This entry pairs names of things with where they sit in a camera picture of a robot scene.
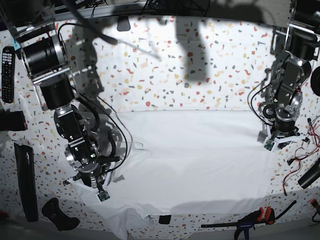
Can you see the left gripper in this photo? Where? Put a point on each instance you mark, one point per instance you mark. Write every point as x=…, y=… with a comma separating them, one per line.
x=280, y=139

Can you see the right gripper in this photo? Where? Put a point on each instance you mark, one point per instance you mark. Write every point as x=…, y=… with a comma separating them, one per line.
x=93, y=174

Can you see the white T-shirt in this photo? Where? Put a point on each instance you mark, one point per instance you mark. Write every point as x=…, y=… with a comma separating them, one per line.
x=185, y=162

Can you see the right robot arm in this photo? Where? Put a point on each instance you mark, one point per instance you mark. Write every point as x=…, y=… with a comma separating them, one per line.
x=44, y=56

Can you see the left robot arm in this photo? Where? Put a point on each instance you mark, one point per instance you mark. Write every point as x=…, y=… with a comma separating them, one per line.
x=282, y=96

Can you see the black cylinder flashlight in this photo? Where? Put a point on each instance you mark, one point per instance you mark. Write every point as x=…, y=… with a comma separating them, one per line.
x=310, y=176

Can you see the black game controller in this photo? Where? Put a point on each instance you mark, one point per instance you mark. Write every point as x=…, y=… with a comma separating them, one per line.
x=52, y=211

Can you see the black round object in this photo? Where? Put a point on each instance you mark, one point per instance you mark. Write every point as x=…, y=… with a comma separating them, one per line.
x=315, y=81

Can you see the long black pouch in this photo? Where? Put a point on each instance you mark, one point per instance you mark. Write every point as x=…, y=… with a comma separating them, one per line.
x=24, y=156

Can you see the thin black rod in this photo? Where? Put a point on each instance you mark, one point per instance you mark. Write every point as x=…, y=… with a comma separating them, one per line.
x=286, y=210

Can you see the black orange bar clamp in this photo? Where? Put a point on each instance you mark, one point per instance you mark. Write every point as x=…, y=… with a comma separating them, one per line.
x=246, y=223

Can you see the small black case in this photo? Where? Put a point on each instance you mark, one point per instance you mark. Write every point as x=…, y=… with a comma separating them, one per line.
x=164, y=219

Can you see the black flat box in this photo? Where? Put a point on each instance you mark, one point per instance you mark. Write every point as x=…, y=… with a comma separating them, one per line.
x=12, y=121

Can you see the black TV remote control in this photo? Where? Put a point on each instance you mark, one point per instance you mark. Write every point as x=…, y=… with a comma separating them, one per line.
x=7, y=74

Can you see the black clip at table edge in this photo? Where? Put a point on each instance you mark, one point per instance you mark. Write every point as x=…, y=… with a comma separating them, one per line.
x=123, y=24

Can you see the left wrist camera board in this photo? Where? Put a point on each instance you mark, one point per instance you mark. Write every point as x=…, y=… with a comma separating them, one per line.
x=269, y=145

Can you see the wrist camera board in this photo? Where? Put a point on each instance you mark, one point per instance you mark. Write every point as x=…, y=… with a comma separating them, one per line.
x=269, y=145
x=103, y=195

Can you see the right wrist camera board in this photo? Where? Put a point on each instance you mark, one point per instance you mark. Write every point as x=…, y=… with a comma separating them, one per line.
x=103, y=195

